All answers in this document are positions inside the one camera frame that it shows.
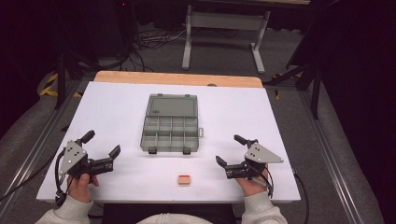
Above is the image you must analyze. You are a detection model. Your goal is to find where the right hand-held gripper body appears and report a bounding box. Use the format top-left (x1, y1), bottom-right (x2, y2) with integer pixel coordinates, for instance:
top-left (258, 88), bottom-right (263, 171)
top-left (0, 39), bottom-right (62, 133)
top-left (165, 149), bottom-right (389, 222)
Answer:
top-left (224, 142), bottom-right (285, 181)

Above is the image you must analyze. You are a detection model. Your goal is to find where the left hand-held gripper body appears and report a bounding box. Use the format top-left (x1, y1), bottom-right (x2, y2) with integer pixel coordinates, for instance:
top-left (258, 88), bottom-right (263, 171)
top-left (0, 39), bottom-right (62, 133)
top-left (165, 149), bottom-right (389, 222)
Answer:
top-left (59, 140), bottom-right (115, 180)

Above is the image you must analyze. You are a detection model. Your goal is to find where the person's left hand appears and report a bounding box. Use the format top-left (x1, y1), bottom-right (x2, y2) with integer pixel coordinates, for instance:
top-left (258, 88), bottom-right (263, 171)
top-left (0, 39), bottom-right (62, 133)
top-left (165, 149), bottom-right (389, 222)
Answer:
top-left (66, 173), bottom-right (100, 204)

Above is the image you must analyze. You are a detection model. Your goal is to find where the person's right hand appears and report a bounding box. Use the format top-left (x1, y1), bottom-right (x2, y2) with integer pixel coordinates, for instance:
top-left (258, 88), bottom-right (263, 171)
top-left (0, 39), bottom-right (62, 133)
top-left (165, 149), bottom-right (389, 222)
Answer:
top-left (234, 167), bottom-right (270, 198)

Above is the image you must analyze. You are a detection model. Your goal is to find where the small red-topped wooden block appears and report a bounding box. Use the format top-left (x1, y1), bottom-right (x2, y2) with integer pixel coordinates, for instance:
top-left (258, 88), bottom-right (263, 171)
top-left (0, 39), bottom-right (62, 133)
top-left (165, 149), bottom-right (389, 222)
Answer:
top-left (177, 174), bottom-right (191, 187)

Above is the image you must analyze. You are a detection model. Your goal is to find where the white board mat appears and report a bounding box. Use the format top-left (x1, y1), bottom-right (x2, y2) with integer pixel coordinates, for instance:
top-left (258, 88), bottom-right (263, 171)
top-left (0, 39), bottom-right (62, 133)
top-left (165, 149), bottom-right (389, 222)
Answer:
top-left (35, 80), bottom-right (302, 204)

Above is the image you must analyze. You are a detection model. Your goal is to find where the black metal stand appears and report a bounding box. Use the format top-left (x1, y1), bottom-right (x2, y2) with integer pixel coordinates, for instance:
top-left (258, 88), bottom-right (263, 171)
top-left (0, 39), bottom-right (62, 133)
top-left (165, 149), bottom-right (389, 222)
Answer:
top-left (53, 0), bottom-right (106, 110)
top-left (263, 54), bottom-right (323, 120)

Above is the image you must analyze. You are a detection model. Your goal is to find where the grey plastic compartment box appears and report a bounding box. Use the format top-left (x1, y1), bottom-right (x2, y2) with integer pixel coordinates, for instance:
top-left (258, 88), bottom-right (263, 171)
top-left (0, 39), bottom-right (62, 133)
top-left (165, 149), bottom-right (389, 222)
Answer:
top-left (139, 92), bottom-right (205, 156)

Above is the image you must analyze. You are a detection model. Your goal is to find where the yellow and black floor tape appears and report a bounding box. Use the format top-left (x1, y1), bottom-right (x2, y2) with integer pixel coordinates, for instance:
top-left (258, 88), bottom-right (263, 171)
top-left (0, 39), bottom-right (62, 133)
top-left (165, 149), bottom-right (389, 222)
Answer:
top-left (38, 72), bottom-right (83, 99)

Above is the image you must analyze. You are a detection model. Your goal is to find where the person's torso grey sweater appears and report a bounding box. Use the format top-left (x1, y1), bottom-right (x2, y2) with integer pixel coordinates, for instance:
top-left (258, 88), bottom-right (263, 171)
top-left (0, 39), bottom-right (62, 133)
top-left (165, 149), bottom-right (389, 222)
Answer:
top-left (135, 212), bottom-right (217, 224)

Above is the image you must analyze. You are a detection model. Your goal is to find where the wooden table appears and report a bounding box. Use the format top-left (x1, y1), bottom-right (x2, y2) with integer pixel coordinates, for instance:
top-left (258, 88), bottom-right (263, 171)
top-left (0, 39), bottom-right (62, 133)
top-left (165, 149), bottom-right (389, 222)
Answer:
top-left (93, 70), bottom-right (264, 89)

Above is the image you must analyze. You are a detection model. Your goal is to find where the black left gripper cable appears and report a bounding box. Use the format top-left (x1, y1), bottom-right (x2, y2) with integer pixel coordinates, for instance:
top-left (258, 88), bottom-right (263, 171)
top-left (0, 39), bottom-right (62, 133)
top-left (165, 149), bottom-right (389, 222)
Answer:
top-left (53, 148), bottom-right (69, 207)

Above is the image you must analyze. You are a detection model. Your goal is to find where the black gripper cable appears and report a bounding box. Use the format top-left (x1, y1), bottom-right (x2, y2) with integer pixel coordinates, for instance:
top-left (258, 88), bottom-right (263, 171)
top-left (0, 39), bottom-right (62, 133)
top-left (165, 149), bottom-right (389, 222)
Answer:
top-left (53, 148), bottom-right (69, 207)
top-left (292, 172), bottom-right (311, 224)

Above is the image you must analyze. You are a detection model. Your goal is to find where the grey metal floor rail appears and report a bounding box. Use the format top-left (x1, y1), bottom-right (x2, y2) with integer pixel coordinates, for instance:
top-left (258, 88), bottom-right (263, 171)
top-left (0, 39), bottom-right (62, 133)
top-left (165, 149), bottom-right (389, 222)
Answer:
top-left (297, 89), bottom-right (366, 224)
top-left (0, 79), bottom-right (82, 216)

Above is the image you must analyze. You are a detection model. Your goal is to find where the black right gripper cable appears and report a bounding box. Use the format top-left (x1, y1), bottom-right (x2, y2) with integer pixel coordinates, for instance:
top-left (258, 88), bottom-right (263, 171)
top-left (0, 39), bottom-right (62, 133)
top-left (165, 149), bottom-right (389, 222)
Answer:
top-left (292, 172), bottom-right (311, 224)

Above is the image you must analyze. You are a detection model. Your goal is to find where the tangle of floor cables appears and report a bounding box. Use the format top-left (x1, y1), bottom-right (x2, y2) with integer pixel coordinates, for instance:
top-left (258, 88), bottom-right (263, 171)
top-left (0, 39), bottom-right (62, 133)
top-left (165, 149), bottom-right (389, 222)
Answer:
top-left (122, 26), bottom-right (190, 73)

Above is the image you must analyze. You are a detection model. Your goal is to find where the white metal desk frame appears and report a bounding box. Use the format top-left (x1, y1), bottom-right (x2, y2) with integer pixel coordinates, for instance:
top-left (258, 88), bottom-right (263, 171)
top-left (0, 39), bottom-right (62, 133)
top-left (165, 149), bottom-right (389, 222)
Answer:
top-left (181, 4), bottom-right (272, 76)

